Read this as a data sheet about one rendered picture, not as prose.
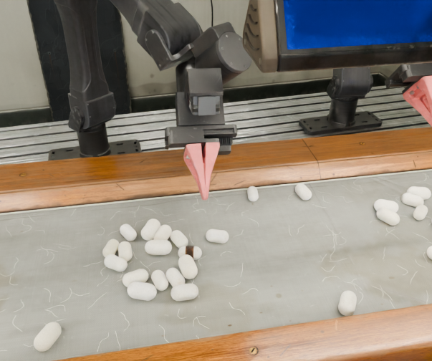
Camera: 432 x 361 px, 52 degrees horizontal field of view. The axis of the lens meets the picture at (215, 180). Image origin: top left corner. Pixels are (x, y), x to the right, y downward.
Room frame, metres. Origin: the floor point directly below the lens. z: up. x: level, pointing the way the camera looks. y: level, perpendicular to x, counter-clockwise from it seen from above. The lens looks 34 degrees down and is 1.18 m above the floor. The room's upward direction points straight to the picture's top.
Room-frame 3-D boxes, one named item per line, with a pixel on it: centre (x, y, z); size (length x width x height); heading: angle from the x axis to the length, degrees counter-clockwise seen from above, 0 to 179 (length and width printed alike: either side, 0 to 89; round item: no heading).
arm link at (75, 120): (0.85, 0.26, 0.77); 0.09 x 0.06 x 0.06; 138
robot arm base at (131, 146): (0.85, 0.27, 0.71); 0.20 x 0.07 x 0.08; 105
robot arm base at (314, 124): (1.01, -0.31, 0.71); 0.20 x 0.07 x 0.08; 105
